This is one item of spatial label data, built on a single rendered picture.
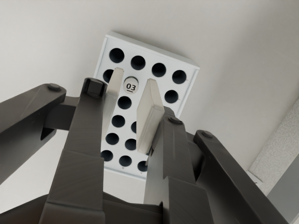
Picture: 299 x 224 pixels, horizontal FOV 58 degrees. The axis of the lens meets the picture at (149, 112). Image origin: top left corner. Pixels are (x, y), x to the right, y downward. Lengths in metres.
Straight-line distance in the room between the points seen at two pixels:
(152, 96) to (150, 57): 0.07
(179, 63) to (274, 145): 1.09
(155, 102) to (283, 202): 0.14
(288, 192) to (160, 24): 0.18
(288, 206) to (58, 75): 0.23
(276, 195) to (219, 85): 0.12
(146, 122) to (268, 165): 1.21
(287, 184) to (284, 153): 1.10
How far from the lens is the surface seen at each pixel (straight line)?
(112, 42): 0.23
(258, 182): 1.36
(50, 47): 0.28
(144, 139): 0.16
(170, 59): 0.23
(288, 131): 1.30
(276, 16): 0.30
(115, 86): 0.16
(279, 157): 1.34
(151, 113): 0.15
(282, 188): 0.25
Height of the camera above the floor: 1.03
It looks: 69 degrees down
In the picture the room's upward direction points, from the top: 173 degrees clockwise
